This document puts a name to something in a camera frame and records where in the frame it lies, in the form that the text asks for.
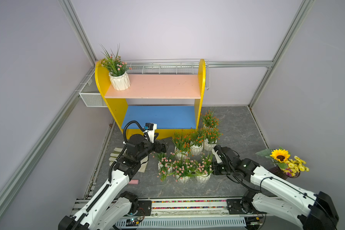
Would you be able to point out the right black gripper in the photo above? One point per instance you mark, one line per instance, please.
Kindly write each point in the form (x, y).
(215, 172)

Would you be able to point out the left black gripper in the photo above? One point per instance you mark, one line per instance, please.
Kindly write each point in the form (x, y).
(158, 149)

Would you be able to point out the pink flower pot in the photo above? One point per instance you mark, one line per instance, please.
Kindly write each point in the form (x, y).
(165, 162)
(184, 170)
(117, 69)
(204, 168)

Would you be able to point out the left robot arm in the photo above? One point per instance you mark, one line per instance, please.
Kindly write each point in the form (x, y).
(109, 187)

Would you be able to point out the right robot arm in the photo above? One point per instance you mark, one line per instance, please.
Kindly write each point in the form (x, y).
(270, 194)

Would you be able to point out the yellow rack with coloured shelves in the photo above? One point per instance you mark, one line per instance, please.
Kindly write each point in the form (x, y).
(168, 118)

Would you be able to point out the beige garden glove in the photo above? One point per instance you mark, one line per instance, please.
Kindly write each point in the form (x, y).
(116, 152)

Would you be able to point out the purple pink garden trowel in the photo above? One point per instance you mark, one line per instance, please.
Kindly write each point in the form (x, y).
(134, 182)

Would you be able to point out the orange flower pot right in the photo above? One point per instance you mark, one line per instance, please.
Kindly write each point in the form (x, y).
(211, 136)

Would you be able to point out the orange flower pot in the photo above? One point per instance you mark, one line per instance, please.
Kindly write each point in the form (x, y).
(181, 141)
(196, 140)
(211, 136)
(209, 120)

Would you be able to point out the orange flower pot middle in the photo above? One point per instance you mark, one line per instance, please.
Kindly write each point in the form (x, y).
(196, 140)

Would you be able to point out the orange flower pot left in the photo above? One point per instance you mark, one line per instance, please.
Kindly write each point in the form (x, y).
(181, 141)

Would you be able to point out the orange flower pot far back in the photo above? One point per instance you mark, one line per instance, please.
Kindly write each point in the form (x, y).
(209, 120)

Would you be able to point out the sunflower bouquet pot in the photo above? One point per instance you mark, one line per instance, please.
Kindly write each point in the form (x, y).
(284, 166)

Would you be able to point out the white mesh basket left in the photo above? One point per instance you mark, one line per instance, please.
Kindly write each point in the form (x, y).
(89, 92)

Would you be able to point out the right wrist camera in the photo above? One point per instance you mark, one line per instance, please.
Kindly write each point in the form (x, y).
(217, 157)

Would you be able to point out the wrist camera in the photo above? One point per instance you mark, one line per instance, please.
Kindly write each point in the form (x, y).
(150, 131)
(217, 157)

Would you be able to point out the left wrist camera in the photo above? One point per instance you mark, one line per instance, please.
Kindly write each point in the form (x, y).
(150, 131)

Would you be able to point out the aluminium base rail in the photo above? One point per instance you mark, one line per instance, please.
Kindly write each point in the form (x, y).
(189, 213)

